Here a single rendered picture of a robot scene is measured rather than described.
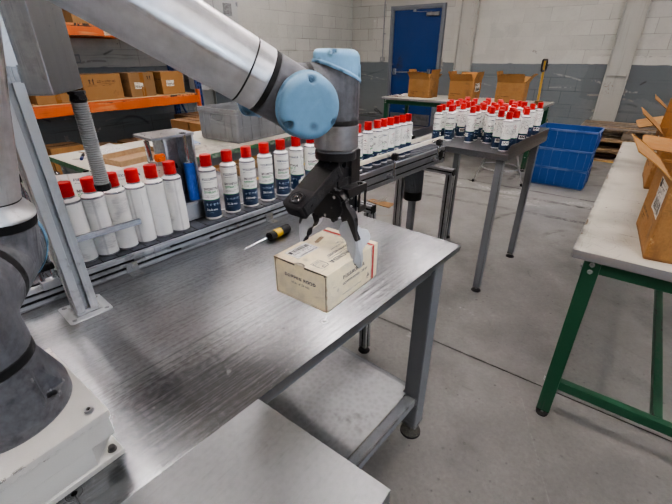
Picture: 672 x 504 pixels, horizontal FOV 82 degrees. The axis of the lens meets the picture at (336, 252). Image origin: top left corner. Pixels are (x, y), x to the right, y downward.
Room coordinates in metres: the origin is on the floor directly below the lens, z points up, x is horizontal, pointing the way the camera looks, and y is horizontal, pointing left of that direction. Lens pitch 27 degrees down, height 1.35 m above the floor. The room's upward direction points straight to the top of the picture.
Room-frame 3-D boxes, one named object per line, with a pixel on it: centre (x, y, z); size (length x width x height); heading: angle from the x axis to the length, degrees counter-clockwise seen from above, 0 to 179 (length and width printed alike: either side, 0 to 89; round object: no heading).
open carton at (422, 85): (6.21, -1.29, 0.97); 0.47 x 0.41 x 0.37; 139
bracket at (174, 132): (1.18, 0.51, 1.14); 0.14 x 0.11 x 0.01; 139
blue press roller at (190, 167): (1.17, 0.45, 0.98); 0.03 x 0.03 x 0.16
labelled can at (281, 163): (1.39, 0.20, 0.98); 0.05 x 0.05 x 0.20
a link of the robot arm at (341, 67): (0.67, 0.00, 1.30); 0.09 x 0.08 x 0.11; 111
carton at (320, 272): (0.65, 0.02, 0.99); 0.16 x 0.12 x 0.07; 143
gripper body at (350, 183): (0.68, 0.00, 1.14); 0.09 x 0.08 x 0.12; 143
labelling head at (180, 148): (1.18, 0.51, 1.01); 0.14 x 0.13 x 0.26; 139
